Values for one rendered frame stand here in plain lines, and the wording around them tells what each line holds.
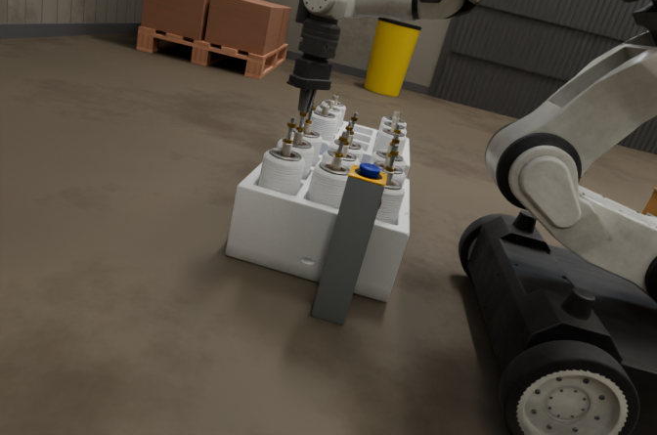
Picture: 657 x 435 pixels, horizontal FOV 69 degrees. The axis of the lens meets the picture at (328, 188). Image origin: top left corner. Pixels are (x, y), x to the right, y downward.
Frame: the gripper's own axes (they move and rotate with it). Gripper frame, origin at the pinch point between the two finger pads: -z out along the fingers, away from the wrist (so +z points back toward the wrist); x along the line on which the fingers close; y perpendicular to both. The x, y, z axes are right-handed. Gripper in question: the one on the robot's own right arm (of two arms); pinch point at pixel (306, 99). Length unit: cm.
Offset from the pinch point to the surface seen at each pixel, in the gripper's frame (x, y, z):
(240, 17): 133, 195, 1
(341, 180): -5.8, -20.3, -12.2
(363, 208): -16.5, -34.3, -10.7
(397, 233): -0.9, -34.6, -19.1
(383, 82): 256, 150, -26
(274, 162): -14.5, -7.7, -12.2
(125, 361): -54, -23, -36
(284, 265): -12.8, -15.9, -34.4
